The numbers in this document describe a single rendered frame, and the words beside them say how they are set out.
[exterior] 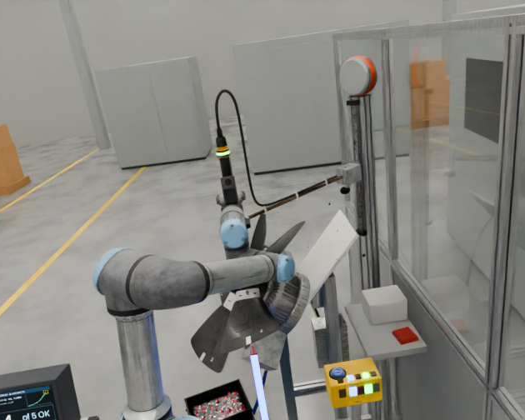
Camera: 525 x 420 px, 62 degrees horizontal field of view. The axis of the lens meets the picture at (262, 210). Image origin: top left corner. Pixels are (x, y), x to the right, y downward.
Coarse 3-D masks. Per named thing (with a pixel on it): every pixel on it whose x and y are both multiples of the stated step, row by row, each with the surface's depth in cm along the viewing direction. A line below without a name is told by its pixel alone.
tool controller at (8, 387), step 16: (48, 368) 134; (64, 368) 133; (0, 384) 128; (16, 384) 127; (32, 384) 126; (48, 384) 126; (64, 384) 131; (0, 400) 126; (16, 400) 126; (32, 400) 126; (48, 400) 126; (64, 400) 129; (32, 416) 127; (48, 416) 127; (64, 416) 128; (80, 416) 138
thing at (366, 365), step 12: (360, 360) 142; (324, 372) 143; (348, 372) 138; (360, 372) 137; (336, 384) 134; (348, 384) 134; (360, 384) 134; (336, 396) 135; (348, 396) 135; (360, 396) 136; (372, 396) 136
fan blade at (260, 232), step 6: (264, 216) 193; (258, 222) 185; (264, 222) 196; (258, 228) 187; (264, 228) 197; (258, 234) 188; (264, 234) 198; (252, 240) 182; (258, 240) 189; (264, 240) 198; (252, 246) 182; (258, 246) 189
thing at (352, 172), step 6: (348, 162) 194; (354, 162) 192; (360, 162) 191; (336, 168) 189; (342, 168) 187; (348, 168) 186; (354, 168) 187; (360, 168) 190; (336, 174) 190; (342, 174) 187; (348, 174) 185; (354, 174) 188; (360, 174) 190; (342, 180) 188; (348, 180) 186; (354, 180) 189; (360, 180) 193
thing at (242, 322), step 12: (240, 300) 163; (252, 300) 162; (240, 312) 158; (252, 312) 156; (264, 312) 155; (228, 324) 155; (240, 324) 153; (252, 324) 151; (264, 324) 149; (276, 324) 147; (228, 336) 151; (240, 336) 148; (252, 336) 146; (264, 336) 144; (228, 348) 147
